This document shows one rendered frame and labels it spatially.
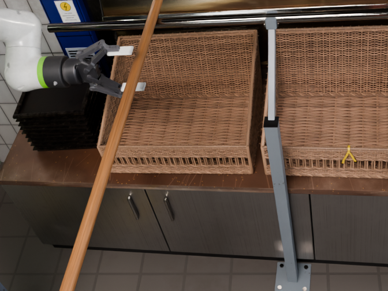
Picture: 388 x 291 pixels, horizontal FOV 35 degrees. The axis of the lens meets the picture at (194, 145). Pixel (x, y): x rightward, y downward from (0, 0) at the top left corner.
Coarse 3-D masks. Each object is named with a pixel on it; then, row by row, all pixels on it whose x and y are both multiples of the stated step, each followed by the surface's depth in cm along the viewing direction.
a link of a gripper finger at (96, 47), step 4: (100, 40) 165; (104, 40) 165; (92, 44) 167; (96, 44) 165; (100, 44) 164; (88, 48) 167; (92, 48) 165; (96, 48) 165; (100, 48) 164; (84, 52) 167; (88, 52) 166; (92, 52) 166; (76, 56) 168; (80, 56) 168; (84, 56) 168
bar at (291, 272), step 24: (48, 24) 195; (72, 24) 193; (96, 24) 191; (120, 24) 189; (144, 24) 187; (168, 24) 185; (192, 24) 183; (216, 24) 182; (240, 24) 180; (264, 24) 178; (264, 120) 180; (288, 216) 212; (288, 240) 224; (288, 264) 238; (288, 288) 246
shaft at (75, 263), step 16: (160, 0) 188; (144, 32) 178; (144, 48) 173; (128, 80) 165; (128, 96) 161; (128, 112) 159; (112, 128) 155; (112, 144) 151; (112, 160) 149; (96, 176) 145; (96, 192) 142; (96, 208) 140; (80, 240) 134; (80, 256) 131; (64, 288) 126
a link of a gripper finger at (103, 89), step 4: (100, 84) 178; (92, 88) 177; (96, 88) 177; (100, 88) 177; (104, 88) 177; (108, 88) 178; (104, 92) 178; (108, 92) 177; (112, 92) 177; (116, 92) 179; (116, 96) 178; (120, 96) 178
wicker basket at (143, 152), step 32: (192, 32) 231; (224, 32) 227; (256, 32) 224; (128, 64) 244; (160, 64) 241; (192, 64) 238; (224, 64) 235; (256, 64) 225; (160, 96) 249; (192, 96) 246; (224, 96) 243; (256, 96) 225; (128, 128) 241; (160, 128) 238; (192, 128) 235; (224, 128) 231; (256, 128) 223; (128, 160) 221; (160, 160) 227; (192, 160) 215; (224, 160) 221
